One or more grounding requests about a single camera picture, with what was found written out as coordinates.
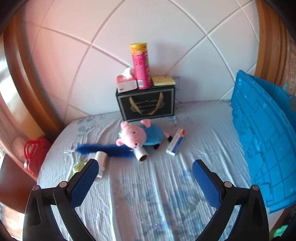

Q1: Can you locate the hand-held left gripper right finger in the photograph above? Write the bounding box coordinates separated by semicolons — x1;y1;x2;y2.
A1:
192;159;270;241

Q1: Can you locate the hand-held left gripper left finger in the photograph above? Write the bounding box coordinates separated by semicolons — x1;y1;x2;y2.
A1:
22;159;100;241

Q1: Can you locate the white cardboard tube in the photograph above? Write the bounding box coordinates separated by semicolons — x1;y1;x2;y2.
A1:
133;147;149;162

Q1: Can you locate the white blue medicine box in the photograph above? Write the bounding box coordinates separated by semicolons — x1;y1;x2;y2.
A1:
166;128;187;156

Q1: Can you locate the pig plush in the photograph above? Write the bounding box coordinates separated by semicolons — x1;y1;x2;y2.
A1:
116;119;173;150

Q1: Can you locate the white lint roller refill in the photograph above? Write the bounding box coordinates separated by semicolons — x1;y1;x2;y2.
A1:
94;151;108;178

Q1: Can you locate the blue feather wand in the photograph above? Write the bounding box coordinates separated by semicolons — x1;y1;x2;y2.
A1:
65;143;134;159

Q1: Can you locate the pink tissue box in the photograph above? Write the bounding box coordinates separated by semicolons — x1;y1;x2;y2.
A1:
116;67;137;93

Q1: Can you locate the yellow flat box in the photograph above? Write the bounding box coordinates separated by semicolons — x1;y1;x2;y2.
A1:
151;75;176;87

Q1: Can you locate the blue plastic storage crate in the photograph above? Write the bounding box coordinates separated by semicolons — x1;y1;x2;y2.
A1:
231;69;296;213

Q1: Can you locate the beige curtain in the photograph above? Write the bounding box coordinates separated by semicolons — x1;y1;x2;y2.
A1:
0;90;44;149

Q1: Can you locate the pink chips can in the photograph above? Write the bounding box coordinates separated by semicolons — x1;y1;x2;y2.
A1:
129;42;152;90

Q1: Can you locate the green cloth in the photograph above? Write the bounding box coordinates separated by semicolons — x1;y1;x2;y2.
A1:
272;224;289;238

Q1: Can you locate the light green soft toy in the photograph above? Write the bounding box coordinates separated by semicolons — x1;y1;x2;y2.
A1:
72;160;87;176

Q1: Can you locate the black gift box with ribbon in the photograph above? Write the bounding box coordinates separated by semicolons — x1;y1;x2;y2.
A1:
115;85;176;122

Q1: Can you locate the blue patterned bed sheet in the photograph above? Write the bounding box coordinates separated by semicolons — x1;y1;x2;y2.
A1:
37;100;255;241

